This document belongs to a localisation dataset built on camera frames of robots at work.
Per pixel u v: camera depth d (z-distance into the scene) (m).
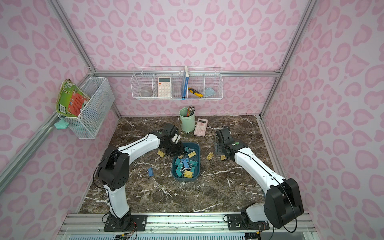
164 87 0.93
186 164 0.93
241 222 0.72
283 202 0.40
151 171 0.90
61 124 0.62
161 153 0.98
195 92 0.97
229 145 0.59
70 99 0.73
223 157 0.95
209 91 1.01
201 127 1.10
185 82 0.86
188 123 1.05
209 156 0.96
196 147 0.97
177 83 0.98
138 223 0.73
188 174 0.88
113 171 0.50
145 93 0.97
